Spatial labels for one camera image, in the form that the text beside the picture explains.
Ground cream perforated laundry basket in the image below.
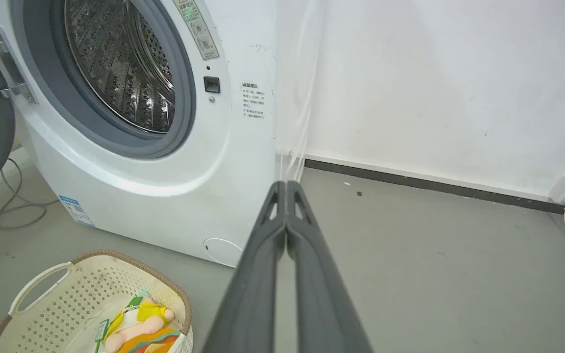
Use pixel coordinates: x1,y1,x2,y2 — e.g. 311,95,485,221
0,250,194,353

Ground grey power cable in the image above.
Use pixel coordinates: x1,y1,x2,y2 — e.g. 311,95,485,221
0,158,60,320

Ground clear plastic film sheet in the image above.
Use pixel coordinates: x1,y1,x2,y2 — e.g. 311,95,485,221
275,0,327,183

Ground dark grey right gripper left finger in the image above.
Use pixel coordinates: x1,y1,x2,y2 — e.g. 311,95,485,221
203,180,287,353

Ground white front-load washing machine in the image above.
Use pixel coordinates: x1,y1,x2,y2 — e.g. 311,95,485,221
0,0,283,268

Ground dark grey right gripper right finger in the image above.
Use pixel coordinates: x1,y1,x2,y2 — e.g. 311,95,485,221
285,180,373,353

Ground plush doll with yellow clothes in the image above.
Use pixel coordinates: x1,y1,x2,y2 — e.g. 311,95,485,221
95,290,182,353

